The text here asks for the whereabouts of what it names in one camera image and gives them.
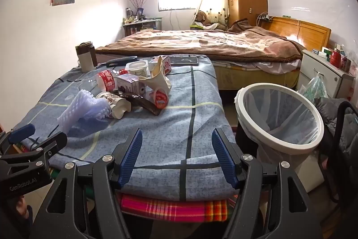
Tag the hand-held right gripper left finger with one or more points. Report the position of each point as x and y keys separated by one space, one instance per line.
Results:
x=131 y=155

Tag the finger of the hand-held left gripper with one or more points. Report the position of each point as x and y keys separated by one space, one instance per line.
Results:
x=21 y=133
x=54 y=142

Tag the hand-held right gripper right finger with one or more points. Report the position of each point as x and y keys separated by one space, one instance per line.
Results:
x=222 y=155

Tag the white foam fruit net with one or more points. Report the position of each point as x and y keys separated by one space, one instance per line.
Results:
x=79 y=108

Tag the crushed paper cup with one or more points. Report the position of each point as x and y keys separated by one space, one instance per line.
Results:
x=117 y=106

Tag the brown wrapper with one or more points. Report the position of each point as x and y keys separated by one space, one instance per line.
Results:
x=145 y=104

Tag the white round bin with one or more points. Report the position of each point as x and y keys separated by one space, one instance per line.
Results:
x=279 y=141

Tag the red jelly cup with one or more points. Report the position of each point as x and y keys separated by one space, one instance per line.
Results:
x=160 y=99

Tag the purple packet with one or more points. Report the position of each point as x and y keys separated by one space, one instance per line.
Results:
x=128 y=83

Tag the clear bottle red label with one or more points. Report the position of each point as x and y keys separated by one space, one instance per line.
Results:
x=107 y=80

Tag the beige paper bag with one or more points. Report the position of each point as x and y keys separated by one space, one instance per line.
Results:
x=158 y=75

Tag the white plastic tub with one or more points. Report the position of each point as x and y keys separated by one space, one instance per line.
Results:
x=137 y=68

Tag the person's left hand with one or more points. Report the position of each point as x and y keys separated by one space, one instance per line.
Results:
x=21 y=206

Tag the bed mattress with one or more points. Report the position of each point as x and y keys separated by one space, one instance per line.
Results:
x=251 y=75

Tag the brown white thermos cup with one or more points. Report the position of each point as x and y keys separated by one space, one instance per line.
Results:
x=85 y=58

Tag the dark blue case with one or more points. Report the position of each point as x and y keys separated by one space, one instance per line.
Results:
x=120 y=60

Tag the black smartphone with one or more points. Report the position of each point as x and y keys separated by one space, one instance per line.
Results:
x=183 y=60

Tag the green plastic bag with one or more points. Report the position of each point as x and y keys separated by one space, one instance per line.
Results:
x=314 y=87

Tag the bed with brown blanket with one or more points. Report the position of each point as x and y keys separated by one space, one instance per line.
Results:
x=195 y=43

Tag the grey jacket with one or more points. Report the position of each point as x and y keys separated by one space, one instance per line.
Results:
x=330 y=113

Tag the white nightstand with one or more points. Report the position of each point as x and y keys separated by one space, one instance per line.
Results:
x=316 y=73

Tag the cluttered desk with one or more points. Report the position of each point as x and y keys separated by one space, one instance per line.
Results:
x=142 y=26

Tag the brown teddy bear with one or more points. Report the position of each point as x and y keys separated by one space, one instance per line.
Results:
x=202 y=19

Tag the power strip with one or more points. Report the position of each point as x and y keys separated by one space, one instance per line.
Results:
x=265 y=16

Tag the wooden headboard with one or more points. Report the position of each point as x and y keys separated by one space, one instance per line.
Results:
x=302 y=30

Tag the red can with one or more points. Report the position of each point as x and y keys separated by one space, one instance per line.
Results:
x=334 y=58

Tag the black chair frame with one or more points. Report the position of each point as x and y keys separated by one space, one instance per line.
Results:
x=339 y=127

